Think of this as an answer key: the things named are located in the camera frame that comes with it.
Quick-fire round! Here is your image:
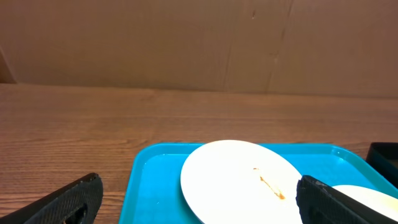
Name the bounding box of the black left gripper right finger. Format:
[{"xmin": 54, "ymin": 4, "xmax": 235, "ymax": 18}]
[{"xmin": 296, "ymin": 175, "xmax": 397, "ymax": 224}]

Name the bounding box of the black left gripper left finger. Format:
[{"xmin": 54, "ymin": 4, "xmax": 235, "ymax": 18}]
[{"xmin": 1, "ymin": 173, "xmax": 103, "ymax": 224}]

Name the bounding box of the yellow plate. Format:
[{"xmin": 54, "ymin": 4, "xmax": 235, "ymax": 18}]
[{"xmin": 333, "ymin": 185, "xmax": 398, "ymax": 221}]

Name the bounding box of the white plate with thin smear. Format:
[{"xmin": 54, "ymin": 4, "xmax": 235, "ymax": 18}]
[{"xmin": 180, "ymin": 140, "xmax": 302, "ymax": 224}]

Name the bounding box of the blue plastic tray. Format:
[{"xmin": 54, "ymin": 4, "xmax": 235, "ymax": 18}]
[{"xmin": 119, "ymin": 142, "xmax": 397, "ymax": 223}]

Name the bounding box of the black water tray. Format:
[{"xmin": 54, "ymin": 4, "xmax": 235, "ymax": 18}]
[{"xmin": 366, "ymin": 142, "xmax": 398, "ymax": 188}]

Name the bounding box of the cardboard backdrop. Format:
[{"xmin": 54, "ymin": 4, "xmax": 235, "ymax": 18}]
[{"xmin": 1, "ymin": 0, "xmax": 397, "ymax": 97}]

